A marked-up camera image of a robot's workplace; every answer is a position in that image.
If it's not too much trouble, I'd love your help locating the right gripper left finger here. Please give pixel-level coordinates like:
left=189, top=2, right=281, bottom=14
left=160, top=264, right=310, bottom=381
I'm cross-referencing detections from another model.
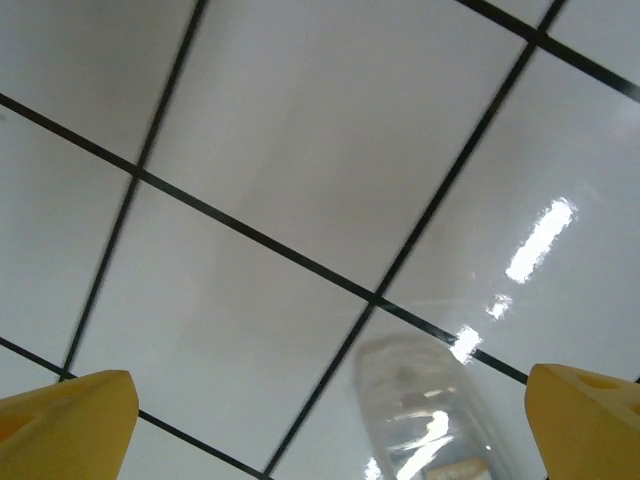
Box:
left=0, top=369, right=139, bottom=480

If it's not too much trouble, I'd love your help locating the clear plastic supplies case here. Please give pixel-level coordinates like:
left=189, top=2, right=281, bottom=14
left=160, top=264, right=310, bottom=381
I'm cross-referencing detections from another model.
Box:
left=352, top=335, right=516, bottom=480

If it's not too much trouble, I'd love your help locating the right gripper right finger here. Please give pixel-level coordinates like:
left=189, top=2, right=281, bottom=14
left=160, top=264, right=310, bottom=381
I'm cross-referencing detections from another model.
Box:
left=524, top=363, right=640, bottom=480

